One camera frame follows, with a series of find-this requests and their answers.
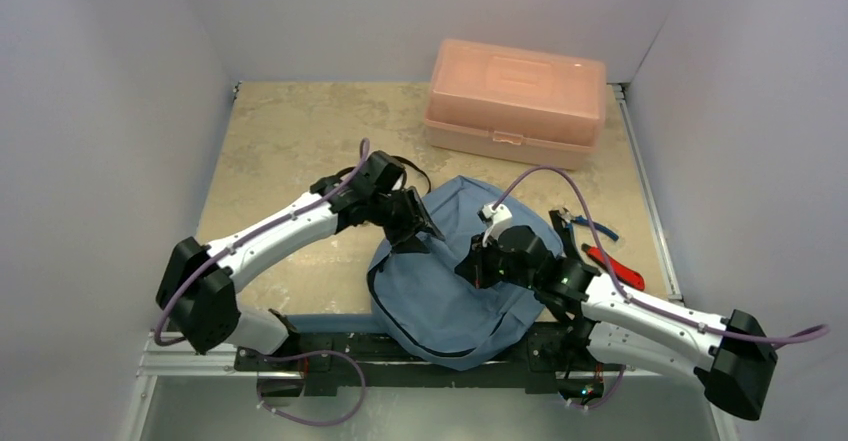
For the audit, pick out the blue handled pliers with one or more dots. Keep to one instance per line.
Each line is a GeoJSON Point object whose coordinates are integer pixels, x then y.
{"type": "Point", "coordinates": [580, 220]}

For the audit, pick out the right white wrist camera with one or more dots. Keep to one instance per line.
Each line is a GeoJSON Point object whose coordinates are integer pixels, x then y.
{"type": "Point", "coordinates": [497, 218]}

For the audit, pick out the pink plastic storage box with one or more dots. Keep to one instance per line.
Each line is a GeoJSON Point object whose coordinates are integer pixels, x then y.
{"type": "Point", "coordinates": [515, 104]}

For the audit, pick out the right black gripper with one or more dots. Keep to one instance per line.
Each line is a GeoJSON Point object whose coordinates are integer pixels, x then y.
{"type": "Point", "coordinates": [480, 262]}

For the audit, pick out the red utility knife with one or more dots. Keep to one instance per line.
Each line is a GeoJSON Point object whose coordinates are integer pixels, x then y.
{"type": "Point", "coordinates": [624, 274]}

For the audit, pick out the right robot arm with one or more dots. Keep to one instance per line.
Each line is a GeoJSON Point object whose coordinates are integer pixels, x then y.
{"type": "Point", "coordinates": [728, 356]}

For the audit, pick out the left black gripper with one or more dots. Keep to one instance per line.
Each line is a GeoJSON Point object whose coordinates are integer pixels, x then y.
{"type": "Point", "coordinates": [404, 237]}

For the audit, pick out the blue student backpack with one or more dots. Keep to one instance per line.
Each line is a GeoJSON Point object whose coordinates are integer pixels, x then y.
{"type": "Point", "coordinates": [422, 304]}

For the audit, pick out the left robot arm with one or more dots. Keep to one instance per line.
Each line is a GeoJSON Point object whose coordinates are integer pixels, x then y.
{"type": "Point", "coordinates": [199, 288]}

